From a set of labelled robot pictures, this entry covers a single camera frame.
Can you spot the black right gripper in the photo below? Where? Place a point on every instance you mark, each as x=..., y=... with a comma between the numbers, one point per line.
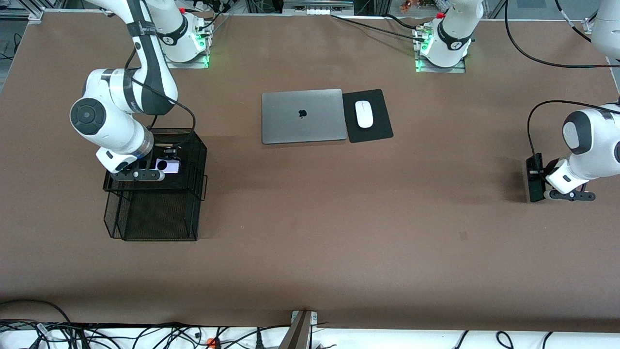
x=162, y=150

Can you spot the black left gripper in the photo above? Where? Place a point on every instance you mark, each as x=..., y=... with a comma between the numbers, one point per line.
x=550, y=168

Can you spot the aluminium frame rail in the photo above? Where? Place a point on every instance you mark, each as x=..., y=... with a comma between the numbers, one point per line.
x=34, y=14
x=587, y=25

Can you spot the silver laptop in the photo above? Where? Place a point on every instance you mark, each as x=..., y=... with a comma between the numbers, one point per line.
x=290, y=126

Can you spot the small orange figurine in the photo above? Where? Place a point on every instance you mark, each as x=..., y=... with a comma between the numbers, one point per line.
x=406, y=5

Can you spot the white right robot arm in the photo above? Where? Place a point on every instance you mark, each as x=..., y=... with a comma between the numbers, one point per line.
x=111, y=131

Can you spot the white computer mouse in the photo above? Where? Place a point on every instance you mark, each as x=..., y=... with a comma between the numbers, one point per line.
x=364, y=116

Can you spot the black mouse pad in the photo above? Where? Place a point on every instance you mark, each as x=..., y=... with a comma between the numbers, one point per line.
x=378, y=131

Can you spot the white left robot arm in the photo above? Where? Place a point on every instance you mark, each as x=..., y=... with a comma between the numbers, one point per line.
x=596, y=145

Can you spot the white power strip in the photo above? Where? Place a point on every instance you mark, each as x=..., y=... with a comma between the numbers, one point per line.
x=317, y=9

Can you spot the black slab smartphone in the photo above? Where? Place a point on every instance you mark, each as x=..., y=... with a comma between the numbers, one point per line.
x=535, y=191

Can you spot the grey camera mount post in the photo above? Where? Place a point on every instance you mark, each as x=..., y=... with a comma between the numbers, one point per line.
x=298, y=334

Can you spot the lavender flip phone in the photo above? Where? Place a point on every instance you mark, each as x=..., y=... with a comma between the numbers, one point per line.
x=172, y=167

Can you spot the orange plug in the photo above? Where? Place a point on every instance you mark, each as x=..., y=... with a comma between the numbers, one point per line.
x=211, y=342

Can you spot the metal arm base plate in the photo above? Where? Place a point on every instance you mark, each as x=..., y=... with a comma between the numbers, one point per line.
x=441, y=70
x=169, y=64

